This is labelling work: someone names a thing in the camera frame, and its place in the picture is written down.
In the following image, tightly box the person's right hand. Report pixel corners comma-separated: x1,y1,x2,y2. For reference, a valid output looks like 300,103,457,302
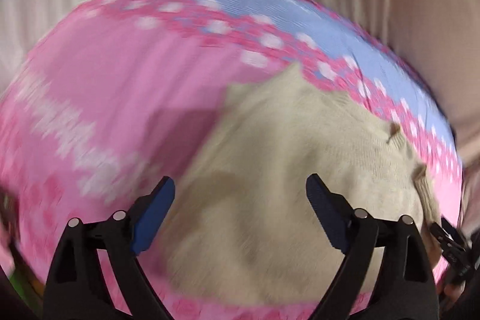
442,282,465,306

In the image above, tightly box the pink blue rose bedspread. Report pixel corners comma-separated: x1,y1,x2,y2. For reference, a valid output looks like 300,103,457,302
1,0,461,319

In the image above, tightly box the cream knit sweater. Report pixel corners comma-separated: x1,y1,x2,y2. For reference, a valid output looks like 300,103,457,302
160,64,440,305

